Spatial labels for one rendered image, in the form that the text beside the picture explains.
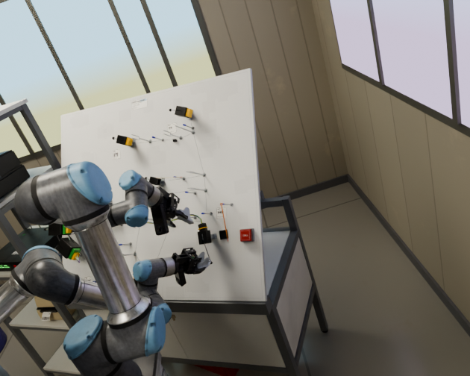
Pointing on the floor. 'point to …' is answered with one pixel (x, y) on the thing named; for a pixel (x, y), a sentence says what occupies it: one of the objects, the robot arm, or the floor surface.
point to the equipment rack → (59, 360)
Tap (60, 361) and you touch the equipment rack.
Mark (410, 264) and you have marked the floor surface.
